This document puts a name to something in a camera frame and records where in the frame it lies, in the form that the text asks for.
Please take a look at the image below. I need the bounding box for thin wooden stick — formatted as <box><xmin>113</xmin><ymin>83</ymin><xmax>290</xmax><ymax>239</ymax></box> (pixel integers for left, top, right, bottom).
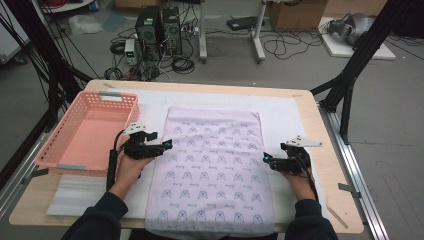
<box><xmin>325</xmin><ymin>203</ymin><xmax>349</xmax><ymax>230</ymax></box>

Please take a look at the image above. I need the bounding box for grey metal bracket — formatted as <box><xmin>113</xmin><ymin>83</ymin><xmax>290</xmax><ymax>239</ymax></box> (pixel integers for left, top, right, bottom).
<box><xmin>338</xmin><ymin>182</ymin><xmax>363</xmax><ymax>199</ymax></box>
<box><xmin>21</xmin><ymin>168</ymin><xmax>50</xmax><ymax>185</ymax></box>

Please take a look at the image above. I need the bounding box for hand-held gripper black cable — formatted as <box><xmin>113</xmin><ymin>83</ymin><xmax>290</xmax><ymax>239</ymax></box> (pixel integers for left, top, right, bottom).
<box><xmin>296</xmin><ymin>156</ymin><xmax>320</xmax><ymax>203</ymax></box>
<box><xmin>105</xmin><ymin>129</ymin><xmax>126</xmax><ymax>193</ymax></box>

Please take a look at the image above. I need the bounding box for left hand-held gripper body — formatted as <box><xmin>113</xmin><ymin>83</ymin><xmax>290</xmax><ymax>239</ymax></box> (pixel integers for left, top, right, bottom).
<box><xmin>122</xmin><ymin>123</ymin><xmax>164</xmax><ymax>160</ymax></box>

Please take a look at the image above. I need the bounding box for white desk frame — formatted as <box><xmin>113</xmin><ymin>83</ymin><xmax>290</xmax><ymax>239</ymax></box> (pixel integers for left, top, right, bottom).
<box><xmin>198</xmin><ymin>0</ymin><xmax>268</xmax><ymax>64</ymax></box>

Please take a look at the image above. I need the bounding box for white cabinet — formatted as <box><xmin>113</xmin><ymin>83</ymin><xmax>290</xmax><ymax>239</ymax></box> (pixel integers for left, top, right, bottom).
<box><xmin>0</xmin><ymin>6</ymin><xmax>31</xmax><ymax>64</ymax></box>

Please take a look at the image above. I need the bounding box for clear plastic bag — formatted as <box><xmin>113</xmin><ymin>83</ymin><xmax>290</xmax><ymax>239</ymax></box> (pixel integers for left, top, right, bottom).
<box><xmin>68</xmin><ymin>14</ymin><xmax>104</xmax><ymax>36</ymax></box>

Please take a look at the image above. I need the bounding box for black flat box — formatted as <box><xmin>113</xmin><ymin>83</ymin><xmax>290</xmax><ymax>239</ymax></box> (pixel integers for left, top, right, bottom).
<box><xmin>226</xmin><ymin>16</ymin><xmax>266</xmax><ymax>31</ymax></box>

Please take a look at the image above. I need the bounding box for grey rounded machine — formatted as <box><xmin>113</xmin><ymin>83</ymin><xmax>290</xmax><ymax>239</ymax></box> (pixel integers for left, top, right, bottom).
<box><xmin>328</xmin><ymin>12</ymin><xmax>376</xmax><ymax>46</ymax></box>

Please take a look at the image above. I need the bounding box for white floor board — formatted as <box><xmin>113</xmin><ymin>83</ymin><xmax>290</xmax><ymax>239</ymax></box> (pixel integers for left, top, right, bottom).
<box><xmin>321</xmin><ymin>16</ymin><xmax>397</xmax><ymax>61</ymax></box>

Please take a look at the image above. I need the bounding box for person's right hand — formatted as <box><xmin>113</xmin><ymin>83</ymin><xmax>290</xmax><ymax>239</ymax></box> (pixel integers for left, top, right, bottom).
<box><xmin>283</xmin><ymin>166</ymin><xmax>318</xmax><ymax>202</ymax></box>

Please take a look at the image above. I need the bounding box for aluminium rail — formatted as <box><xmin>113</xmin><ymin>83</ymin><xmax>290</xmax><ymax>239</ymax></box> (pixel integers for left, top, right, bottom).
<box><xmin>0</xmin><ymin>131</ymin><xmax>48</xmax><ymax>218</ymax></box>
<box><xmin>318</xmin><ymin>106</ymin><xmax>391</xmax><ymax>240</ymax></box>

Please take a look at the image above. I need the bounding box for teal sheet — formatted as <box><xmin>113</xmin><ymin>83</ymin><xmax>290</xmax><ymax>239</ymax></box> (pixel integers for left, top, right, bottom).
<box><xmin>101</xmin><ymin>9</ymin><xmax>129</xmax><ymax>33</ymax></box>

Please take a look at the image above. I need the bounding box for left hand-held gripper black cable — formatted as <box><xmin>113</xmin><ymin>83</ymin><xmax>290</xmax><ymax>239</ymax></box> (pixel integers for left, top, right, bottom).
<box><xmin>105</xmin><ymin>129</ymin><xmax>126</xmax><ymax>193</ymax></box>

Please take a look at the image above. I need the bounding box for white bench power supply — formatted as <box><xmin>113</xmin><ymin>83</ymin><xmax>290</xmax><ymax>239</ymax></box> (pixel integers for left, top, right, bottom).
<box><xmin>124</xmin><ymin>38</ymin><xmax>138</xmax><ymax>66</ymax></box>

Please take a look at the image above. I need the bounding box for cardboard box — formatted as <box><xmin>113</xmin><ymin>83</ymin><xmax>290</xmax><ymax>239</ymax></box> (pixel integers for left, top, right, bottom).
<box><xmin>324</xmin><ymin>0</ymin><xmax>389</xmax><ymax>18</ymax></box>
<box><xmin>269</xmin><ymin>0</ymin><xmax>329</xmax><ymax>33</ymax></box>
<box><xmin>114</xmin><ymin>0</ymin><xmax>164</xmax><ymax>9</ymax></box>

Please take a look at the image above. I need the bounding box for white grid foam mat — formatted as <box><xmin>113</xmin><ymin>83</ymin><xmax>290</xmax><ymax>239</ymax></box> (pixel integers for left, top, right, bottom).
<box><xmin>46</xmin><ymin>88</ymin><xmax>332</xmax><ymax>226</ymax></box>

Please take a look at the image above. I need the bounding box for tangled black floor cable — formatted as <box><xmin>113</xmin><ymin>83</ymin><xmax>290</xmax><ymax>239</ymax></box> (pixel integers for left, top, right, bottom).
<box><xmin>263</xmin><ymin>29</ymin><xmax>324</xmax><ymax>61</ymax></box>

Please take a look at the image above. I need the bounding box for person's left hand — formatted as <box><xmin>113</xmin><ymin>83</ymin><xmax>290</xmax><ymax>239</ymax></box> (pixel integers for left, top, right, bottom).
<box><xmin>109</xmin><ymin>154</ymin><xmax>156</xmax><ymax>201</ymax></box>

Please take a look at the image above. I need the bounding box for lilac patterned towel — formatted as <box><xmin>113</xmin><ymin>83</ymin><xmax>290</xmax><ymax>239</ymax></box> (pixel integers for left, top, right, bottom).
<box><xmin>144</xmin><ymin>106</ymin><xmax>277</xmax><ymax>239</ymax></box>

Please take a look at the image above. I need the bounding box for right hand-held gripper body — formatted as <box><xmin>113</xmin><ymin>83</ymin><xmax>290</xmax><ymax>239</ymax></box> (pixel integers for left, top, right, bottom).
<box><xmin>271</xmin><ymin>134</ymin><xmax>324</xmax><ymax>176</ymax></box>

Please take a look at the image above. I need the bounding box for black computer tower green label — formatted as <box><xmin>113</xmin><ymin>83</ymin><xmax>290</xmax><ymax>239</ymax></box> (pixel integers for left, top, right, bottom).
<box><xmin>134</xmin><ymin>5</ymin><xmax>164</xmax><ymax>61</ymax></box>

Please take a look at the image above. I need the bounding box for pink plastic basket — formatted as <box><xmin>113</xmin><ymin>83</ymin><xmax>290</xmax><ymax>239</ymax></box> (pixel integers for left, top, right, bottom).
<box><xmin>34</xmin><ymin>90</ymin><xmax>141</xmax><ymax>178</ymax></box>

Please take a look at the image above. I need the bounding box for white power strip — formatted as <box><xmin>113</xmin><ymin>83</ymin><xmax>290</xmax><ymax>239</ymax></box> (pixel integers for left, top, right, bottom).
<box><xmin>181</xmin><ymin>25</ymin><xmax>200</xmax><ymax>36</ymax></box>

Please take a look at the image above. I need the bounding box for black metal frame stand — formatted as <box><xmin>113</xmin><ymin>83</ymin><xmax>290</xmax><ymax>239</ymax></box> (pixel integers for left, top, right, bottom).
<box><xmin>309</xmin><ymin>0</ymin><xmax>424</xmax><ymax>146</ymax></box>
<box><xmin>0</xmin><ymin>0</ymin><xmax>94</xmax><ymax>191</ymax></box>

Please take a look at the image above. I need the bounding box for coiled black cable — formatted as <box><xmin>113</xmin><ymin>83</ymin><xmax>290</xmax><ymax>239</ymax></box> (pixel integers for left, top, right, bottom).
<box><xmin>103</xmin><ymin>66</ymin><xmax>124</xmax><ymax>81</ymax></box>
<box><xmin>171</xmin><ymin>54</ymin><xmax>196</xmax><ymax>75</ymax></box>

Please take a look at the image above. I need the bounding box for right hand-held gripper black cable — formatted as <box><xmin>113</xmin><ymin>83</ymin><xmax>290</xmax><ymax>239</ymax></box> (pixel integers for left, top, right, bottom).
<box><xmin>296</xmin><ymin>156</ymin><xmax>320</xmax><ymax>203</ymax></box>

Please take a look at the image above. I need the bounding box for white round table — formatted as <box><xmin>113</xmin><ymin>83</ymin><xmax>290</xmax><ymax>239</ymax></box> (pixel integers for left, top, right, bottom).
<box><xmin>39</xmin><ymin>0</ymin><xmax>96</xmax><ymax>14</ymax></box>

